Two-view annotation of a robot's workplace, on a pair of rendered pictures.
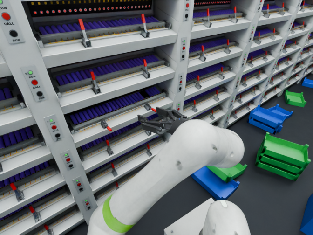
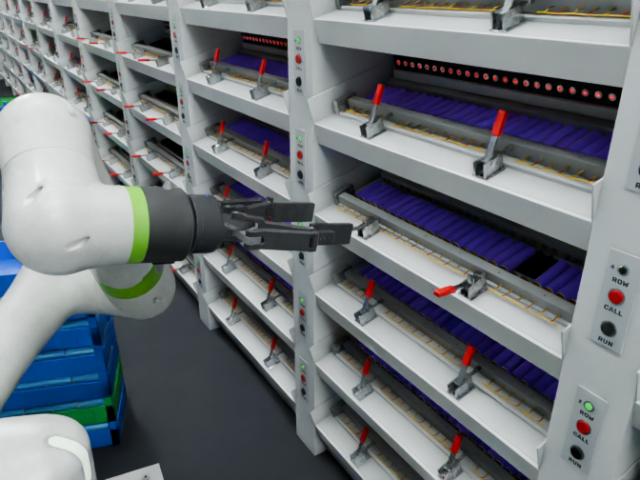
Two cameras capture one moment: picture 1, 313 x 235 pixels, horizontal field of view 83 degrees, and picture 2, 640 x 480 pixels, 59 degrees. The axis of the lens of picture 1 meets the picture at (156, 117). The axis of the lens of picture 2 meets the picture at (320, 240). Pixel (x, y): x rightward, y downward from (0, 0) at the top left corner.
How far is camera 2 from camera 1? 1.01 m
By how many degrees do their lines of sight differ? 80
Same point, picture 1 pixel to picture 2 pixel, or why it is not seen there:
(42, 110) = (297, 112)
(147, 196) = not seen: hidden behind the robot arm
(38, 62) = (308, 28)
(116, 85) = (410, 146)
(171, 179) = not seen: hidden behind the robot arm
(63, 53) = (332, 20)
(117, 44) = (411, 29)
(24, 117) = (284, 112)
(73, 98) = (341, 123)
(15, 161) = (275, 180)
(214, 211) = (55, 418)
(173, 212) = not seen: outside the picture
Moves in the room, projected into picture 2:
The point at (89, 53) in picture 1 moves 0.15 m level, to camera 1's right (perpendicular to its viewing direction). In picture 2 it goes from (365, 35) to (364, 44)
